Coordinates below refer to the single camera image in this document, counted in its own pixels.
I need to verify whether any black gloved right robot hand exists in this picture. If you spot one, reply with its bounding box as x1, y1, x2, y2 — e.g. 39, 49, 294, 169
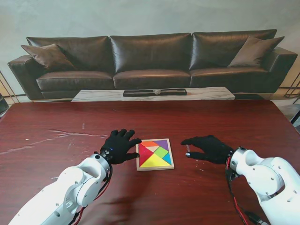
180, 135, 234, 165

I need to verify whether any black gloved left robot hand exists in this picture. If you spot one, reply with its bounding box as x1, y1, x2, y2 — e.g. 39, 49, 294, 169
100, 128, 143, 165

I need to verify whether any large red tangram triangle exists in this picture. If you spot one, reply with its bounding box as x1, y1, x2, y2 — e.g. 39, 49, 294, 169
138, 142, 155, 167

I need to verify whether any orange tangram parallelogram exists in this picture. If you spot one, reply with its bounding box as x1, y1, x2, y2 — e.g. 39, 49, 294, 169
138, 140, 160, 149

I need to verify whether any large yellow tangram triangle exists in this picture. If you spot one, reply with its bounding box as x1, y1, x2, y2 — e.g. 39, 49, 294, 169
140, 153, 171, 167

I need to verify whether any green tangram square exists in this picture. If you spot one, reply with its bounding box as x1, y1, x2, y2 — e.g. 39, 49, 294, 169
153, 147, 169, 159

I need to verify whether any purple tangram triangle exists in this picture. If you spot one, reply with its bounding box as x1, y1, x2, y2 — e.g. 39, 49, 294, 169
153, 140, 169, 152

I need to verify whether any square wooden puzzle tray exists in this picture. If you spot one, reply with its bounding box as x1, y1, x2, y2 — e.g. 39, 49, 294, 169
135, 138, 175, 172

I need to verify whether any marble coffee table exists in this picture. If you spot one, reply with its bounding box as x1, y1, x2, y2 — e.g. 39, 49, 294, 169
71, 86, 236, 102

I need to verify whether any long black decorative tray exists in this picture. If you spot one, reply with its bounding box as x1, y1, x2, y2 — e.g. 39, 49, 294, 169
123, 88, 188, 97

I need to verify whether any dark brown leather sofa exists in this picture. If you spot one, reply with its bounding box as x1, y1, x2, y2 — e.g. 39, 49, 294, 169
7, 29, 298, 102

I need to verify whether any brown sofa cushion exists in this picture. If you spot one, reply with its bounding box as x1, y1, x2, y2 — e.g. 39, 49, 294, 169
20, 43, 76, 70
227, 35, 285, 68

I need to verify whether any red black left arm cable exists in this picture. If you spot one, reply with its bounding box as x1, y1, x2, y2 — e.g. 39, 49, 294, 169
69, 164, 113, 225

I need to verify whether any red black arm cable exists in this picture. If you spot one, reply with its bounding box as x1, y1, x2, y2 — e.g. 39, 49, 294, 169
69, 164, 113, 225
225, 164, 268, 225

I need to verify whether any red black right arm cable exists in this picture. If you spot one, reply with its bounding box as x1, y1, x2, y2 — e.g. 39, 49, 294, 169
225, 164, 268, 225

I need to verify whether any thin metal side table frame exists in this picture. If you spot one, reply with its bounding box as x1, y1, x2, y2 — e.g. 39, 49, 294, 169
283, 70, 300, 99
0, 70, 21, 104

